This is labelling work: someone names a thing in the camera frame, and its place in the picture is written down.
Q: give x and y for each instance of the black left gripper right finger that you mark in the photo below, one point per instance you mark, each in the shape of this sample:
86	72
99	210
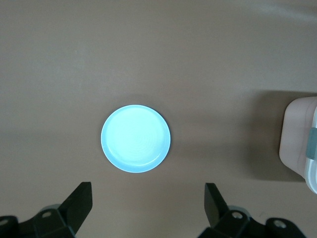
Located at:
216	210

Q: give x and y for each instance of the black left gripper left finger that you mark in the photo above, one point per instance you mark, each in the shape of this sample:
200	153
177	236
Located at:
74	210

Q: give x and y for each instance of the light blue round plate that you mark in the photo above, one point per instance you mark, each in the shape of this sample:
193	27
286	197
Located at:
136	138

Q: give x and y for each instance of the white lidded storage box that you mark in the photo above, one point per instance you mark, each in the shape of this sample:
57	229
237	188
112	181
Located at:
297	138

